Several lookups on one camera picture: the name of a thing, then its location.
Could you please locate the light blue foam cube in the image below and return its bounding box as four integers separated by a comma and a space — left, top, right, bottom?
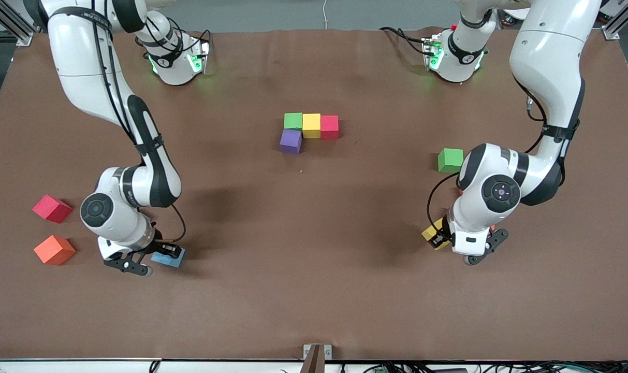
151, 248, 186, 269

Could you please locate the yellow foam cube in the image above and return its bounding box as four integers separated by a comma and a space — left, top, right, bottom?
302, 113, 322, 139
421, 217, 451, 251

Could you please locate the red foam cube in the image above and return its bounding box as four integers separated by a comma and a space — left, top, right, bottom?
32, 195, 72, 224
320, 115, 340, 141

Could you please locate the purple foam cube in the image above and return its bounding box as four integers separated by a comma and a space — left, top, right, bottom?
280, 128, 303, 155

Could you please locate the orange foam cube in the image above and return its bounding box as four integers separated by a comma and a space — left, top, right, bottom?
34, 235, 77, 266

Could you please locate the brown table cover sheet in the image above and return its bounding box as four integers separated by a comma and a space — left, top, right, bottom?
0, 28, 628, 362

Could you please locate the metal base connector plate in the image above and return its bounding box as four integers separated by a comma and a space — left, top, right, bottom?
187, 36, 211, 74

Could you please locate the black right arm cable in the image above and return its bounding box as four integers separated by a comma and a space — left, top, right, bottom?
89, 0, 186, 244

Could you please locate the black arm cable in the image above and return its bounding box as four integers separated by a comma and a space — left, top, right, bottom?
89, 0, 186, 244
427, 78, 578, 234

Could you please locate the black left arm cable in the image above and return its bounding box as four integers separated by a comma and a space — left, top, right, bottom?
427, 78, 578, 234

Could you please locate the white table edge rail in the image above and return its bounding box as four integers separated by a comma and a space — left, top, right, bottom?
0, 357, 628, 373

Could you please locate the metal mounting bracket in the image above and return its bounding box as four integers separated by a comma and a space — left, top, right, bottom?
303, 344, 333, 360

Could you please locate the grey camera pole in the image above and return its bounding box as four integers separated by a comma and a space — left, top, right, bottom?
299, 346, 326, 373

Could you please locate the black left base cable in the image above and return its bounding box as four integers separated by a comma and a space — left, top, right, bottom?
379, 26, 429, 56

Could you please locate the black base cable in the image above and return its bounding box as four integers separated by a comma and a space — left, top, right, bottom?
379, 26, 429, 56
138, 16, 213, 58

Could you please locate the black right base cable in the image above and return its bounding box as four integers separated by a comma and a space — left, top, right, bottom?
138, 16, 213, 58

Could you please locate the aluminium frame post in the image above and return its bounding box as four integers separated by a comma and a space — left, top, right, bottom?
0, 0, 40, 47
601, 0, 628, 41

